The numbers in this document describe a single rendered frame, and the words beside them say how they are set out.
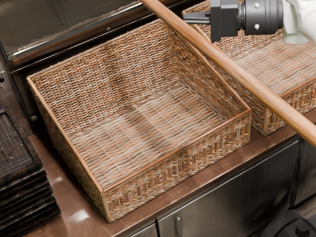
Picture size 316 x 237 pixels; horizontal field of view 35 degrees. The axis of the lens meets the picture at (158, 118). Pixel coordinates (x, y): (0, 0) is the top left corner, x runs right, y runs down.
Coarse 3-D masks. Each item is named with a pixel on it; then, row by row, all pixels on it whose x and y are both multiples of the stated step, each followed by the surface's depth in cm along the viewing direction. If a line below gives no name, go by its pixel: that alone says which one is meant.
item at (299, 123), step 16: (144, 0) 121; (160, 16) 117; (176, 16) 114; (192, 32) 109; (208, 48) 105; (224, 64) 101; (240, 80) 98; (256, 80) 96; (256, 96) 95; (272, 96) 92; (288, 112) 89; (304, 128) 86
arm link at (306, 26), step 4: (308, 16) 103; (312, 16) 102; (308, 20) 102; (312, 20) 101; (304, 24) 103; (308, 24) 102; (312, 24) 100; (304, 28) 103; (308, 28) 101; (312, 28) 100; (304, 32) 104; (308, 32) 101; (312, 32) 100; (304, 36) 105; (308, 36) 102; (312, 36) 100; (312, 40) 101
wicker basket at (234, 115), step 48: (96, 48) 169; (144, 48) 179; (192, 48) 171; (48, 96) 167; (96, 96) 175; (144, 96) 186; (192, 96) 186; (96, 144) 172; (144, 144) 171; (192, 144) 151; (240, 144) 166; (96, 192) 145; (144, 192) 151
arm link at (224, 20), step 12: (216, 0) 110; (228, 0) 112; (252, 0) 111; (216, 12) 111; (228, 12) 111; (240, 12) 112; (252, 12) 110; (264, 12) 110; (216, 24) 114; (228, 24) 114; (240, 24) 113; (252, 24) 111; (264, 24) 111; (216, 36) 116; (228, 36) 116
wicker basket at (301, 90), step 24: (240, 0) 192; (192, 24) 178; (240, 48) 200; (264, 48) 203; (288, 48) 202; (312, 48) 201; (264, 72) 193; (288, 72) 191; (312, 72) 190; (240, 96) 172; (288, 96) 163; (312, 96) 180; (264, 120) 165
